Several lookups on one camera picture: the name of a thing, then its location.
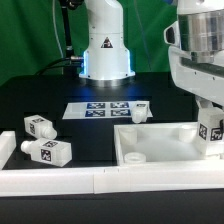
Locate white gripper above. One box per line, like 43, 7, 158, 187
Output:
168, 46, 224, 133

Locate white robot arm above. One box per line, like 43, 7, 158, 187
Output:
80, 0, 224, 132

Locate paper sheet with markers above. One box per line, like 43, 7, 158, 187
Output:
63, 101, 149, 119

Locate black pole stand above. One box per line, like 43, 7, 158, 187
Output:
59, 0, 84, 76

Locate white U-shaped fence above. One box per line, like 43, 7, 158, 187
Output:
0, 124, 224, 198

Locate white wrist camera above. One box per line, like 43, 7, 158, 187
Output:
163, 21, 180, 47

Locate black cables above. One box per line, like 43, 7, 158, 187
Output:
34, 57, 84, 76

